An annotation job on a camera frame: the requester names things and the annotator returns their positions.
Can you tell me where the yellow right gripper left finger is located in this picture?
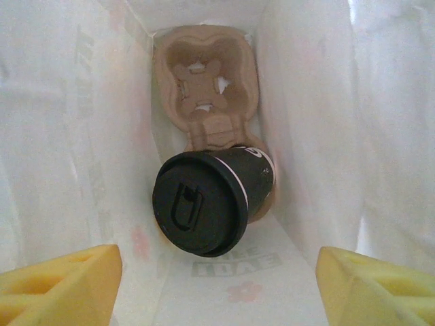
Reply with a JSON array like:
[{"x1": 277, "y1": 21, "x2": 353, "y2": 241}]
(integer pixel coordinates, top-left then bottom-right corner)
[{"x1": 0, "y1": 243, "x2": 124, "y2": 326}]

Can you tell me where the white paper carry bag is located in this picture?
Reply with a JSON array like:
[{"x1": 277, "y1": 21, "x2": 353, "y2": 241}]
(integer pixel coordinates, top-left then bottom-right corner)
[{"x1": 0, "y1": 0, "x2": 435, "y2": 326}]

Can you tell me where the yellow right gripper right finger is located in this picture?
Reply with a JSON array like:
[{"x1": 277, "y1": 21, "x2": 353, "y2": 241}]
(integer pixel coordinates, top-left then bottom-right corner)
[{"x1": 315, "y1": 245, "x2": 435, "y2": 326}]

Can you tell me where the black paper coffee cup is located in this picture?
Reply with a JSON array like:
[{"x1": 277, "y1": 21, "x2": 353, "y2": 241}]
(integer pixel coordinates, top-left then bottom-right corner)
[{"x1": 212, "y1": 145, "x2": 275, "y2": 218}]

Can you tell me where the black plastic cup lid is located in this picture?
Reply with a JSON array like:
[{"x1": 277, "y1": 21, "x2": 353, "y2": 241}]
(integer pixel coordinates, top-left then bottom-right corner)
[{"x1": 152, "y1": 151, "x2": 250, "y2": 257}]

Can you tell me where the brown pulp cup carrier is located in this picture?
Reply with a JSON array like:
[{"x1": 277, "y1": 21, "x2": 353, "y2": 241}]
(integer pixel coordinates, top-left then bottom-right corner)
[{"x1": 154, "y1": 25, "x2": 278, "y2": 225}]

